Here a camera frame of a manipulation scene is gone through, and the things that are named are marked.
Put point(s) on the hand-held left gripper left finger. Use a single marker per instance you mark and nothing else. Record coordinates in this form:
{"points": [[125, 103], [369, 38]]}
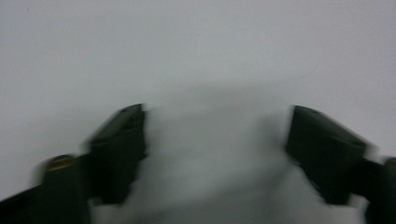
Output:
{"points": [[118, 149]]}

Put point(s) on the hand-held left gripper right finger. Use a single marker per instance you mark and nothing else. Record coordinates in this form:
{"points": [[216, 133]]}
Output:
{"points": [[323, 149]]}

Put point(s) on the white table sheet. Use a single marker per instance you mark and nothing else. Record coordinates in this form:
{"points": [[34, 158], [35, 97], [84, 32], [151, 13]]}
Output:
{"points": [[199, 46]]}

